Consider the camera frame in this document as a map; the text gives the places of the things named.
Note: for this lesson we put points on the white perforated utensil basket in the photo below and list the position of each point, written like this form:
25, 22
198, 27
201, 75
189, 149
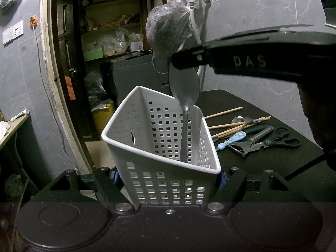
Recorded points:
144, 137

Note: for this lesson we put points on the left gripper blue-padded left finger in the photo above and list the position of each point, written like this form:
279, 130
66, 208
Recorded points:
111, 197

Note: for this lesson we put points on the white cloth on counter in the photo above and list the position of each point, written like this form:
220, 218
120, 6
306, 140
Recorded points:
4, 127

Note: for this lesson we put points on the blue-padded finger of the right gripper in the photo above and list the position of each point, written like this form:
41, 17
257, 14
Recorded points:
192, 57

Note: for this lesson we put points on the black handled scissors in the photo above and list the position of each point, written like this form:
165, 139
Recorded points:
281, 137

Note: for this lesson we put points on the blue handled small spoon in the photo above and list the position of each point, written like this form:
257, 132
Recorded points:
235, 138

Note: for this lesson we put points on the grey plastic bag on tap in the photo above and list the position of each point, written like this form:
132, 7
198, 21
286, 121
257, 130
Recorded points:
168, 27

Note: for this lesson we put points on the steel fork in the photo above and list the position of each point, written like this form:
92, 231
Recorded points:
247, 120

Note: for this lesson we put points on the green box on shelf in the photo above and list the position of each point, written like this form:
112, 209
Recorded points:
93, 54

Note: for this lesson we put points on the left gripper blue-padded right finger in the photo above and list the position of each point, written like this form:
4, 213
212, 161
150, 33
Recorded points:
231, 194

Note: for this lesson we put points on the green handled knife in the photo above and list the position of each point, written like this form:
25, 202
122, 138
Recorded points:
255, 129

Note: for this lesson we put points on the white wall switch plate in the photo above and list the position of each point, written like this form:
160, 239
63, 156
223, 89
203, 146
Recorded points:
12, 33

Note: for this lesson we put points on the plain wooden chopstick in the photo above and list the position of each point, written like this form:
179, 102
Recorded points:
224, 112

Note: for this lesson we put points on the yellow bin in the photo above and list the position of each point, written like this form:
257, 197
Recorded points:
102, 115

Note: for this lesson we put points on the steel handled peeler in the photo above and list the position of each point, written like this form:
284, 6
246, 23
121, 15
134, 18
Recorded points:
243, 148

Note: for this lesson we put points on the orange wall plug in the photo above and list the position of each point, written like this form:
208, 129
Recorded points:
33, 22

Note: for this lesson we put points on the large steel spoon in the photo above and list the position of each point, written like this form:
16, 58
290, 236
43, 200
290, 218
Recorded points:
185, 87

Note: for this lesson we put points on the wooden kitchen counter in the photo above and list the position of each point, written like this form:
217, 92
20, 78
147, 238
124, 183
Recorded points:
14, 126

